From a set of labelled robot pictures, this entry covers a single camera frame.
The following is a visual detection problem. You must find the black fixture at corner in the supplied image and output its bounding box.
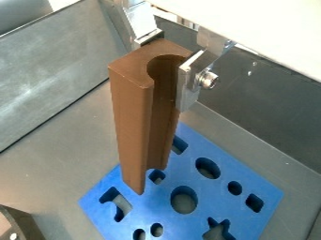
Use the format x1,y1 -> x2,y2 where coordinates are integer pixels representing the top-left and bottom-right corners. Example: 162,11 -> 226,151
0,204 -> 46,240

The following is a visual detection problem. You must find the brown arch-shaped block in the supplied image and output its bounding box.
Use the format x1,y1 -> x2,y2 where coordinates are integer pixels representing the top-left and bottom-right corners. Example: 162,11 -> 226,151
108,38 -> 191,194

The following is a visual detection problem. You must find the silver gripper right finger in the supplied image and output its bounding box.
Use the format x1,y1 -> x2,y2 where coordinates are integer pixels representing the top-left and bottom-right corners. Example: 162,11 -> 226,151
175,27 -> 236,113

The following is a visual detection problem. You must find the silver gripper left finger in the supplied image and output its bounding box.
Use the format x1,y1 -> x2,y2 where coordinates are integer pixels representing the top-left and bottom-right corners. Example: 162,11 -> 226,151
120,0 -> 163,46

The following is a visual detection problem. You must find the blue shape-sorter board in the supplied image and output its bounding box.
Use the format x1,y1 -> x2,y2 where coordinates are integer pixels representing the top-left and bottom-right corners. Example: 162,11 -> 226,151
79,124 -> 284,240

